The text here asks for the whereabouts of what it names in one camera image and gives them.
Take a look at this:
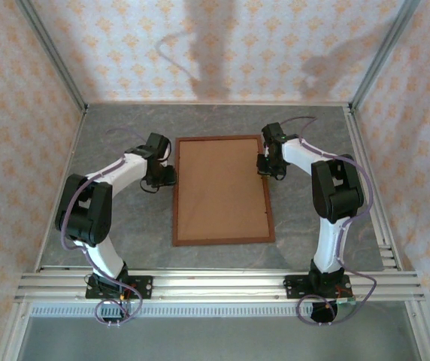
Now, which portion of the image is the wide aluminium rail beam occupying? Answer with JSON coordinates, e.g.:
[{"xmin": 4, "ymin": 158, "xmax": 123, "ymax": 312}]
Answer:
[{"xmin": 14, "ymin": 268, "xmax": 425, "ymax": 304}]

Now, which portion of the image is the grooved aluminium side rail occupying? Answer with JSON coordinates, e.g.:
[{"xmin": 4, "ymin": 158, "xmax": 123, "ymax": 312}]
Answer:
[{"xmin": 343, "ymin": 105, "xmax": 404, "ymax": 272}]

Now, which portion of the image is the brown wooden picture frame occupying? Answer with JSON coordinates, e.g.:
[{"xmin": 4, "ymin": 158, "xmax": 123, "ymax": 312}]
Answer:
[{"xmin": 171, "ymin": 135, "xmax": 276, "ymax": 247}]

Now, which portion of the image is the brown fibreboard backing board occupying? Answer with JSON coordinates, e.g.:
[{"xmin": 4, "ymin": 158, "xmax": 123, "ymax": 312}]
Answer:
[{"xmin": 177, "ymin": 139, "xmax": 271, "ymax": 241}]

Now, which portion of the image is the grey slotted cable duct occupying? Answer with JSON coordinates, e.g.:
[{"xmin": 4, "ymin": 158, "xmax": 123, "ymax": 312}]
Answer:
[{"xmin": 29, "ymin": 302, "xmax": 413, "ymax": 317}]

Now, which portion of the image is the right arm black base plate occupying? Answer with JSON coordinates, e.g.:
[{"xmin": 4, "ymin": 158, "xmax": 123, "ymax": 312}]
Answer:
[{"xmin": 284, "ymin": 274, "xmax": 352, "ymax": 301}]

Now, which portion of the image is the grey metal panel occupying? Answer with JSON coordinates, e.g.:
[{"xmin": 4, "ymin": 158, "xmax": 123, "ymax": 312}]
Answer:
[{"xmin": 11, "ymin": 315, "xmax": 426, "ymax": 361}]

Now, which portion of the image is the thin aluminium side rail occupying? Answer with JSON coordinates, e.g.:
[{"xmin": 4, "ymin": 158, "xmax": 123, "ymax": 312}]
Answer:
[{"xmin": 33, "ymin": 107, "xmax": 88, "ymax": 272}]

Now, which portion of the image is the aluminium corner post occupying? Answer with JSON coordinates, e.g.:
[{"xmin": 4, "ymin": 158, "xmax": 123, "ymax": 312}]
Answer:
[
  {"xmin": 14, "ymin": 0, "xmax": 89, "ymax": 114},
  {"xmin": 349, "ymin": 0, "xmax": 422, "ymax": 112}
]

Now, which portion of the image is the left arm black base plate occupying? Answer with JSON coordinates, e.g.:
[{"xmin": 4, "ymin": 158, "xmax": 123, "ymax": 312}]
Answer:
[{"xmin": 86, "ymin": 275, "xmax": 153, "ymax": 301}]

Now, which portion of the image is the green circuit board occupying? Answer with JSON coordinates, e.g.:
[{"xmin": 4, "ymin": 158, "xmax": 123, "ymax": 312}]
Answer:
[{"xmin": 335, "ymin": 298, "xmax": 358, "ymax": 316}]

